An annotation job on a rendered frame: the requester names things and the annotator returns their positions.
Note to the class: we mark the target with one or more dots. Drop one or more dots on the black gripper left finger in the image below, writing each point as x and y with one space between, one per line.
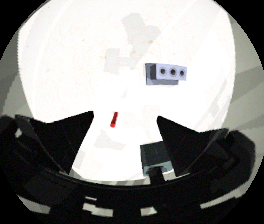
59 139

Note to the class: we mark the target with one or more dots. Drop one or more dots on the red peg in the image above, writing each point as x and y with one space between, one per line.
114 119

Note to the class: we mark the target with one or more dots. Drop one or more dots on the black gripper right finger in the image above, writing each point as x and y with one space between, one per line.
184 146

